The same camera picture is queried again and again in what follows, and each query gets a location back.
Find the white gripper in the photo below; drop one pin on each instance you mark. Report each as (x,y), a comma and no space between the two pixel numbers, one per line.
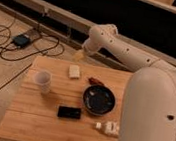
(79,55)

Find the white ceramic cup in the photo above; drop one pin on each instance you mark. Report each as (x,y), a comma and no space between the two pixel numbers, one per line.
(43,81)

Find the blue power adapter box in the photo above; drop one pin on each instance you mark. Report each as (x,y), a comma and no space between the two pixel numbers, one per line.
(21,41)

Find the white plastic bottle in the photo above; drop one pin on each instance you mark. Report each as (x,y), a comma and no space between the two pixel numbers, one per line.
(108,128)

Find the wooden table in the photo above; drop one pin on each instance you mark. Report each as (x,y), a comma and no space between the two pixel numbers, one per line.
(33,116)

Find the black rectangular phone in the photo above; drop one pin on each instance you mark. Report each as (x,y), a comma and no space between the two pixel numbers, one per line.
(67,112)

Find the small red brown object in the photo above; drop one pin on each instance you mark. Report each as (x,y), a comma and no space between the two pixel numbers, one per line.
(94,81)

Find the wooden beam frame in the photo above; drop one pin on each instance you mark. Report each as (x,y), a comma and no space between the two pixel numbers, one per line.
(56,15)

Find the dark blue bowl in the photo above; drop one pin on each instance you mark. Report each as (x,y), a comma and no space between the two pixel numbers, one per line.
(98,100)

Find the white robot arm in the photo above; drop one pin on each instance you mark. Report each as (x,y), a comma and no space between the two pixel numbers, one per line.
(149,101)

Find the white sponge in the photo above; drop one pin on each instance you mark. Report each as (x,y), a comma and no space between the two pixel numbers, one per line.
(74,71)

